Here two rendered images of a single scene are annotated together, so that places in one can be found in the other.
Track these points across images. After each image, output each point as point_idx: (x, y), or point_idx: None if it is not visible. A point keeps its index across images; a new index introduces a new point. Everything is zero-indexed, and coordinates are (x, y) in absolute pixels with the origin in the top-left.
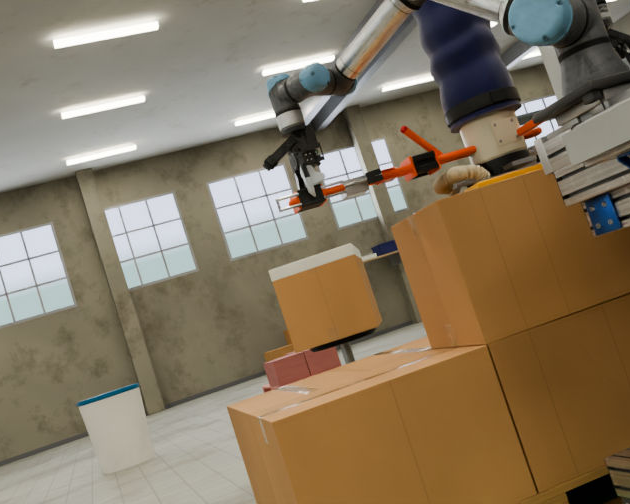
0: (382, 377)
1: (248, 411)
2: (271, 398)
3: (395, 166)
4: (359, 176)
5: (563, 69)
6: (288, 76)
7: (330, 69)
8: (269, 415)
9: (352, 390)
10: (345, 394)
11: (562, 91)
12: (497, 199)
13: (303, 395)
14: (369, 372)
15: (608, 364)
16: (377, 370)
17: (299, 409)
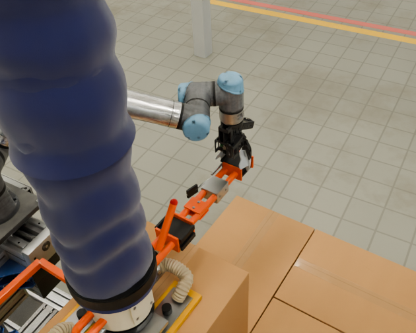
0: (218, 252)
1: (331, 237)
2: (361, 271)
3: (183, 206)
4: (204, 184)
5: (6, 185)
6: (218, 81)
7: (187, 103)
8: (264, 211)
9: (220, 231)
10: (217, 224)
11: (16, 194)
12: None
13: (293, 252)
14: (267, 287)
15: None
16: (259, 287)
17: (237, 210)
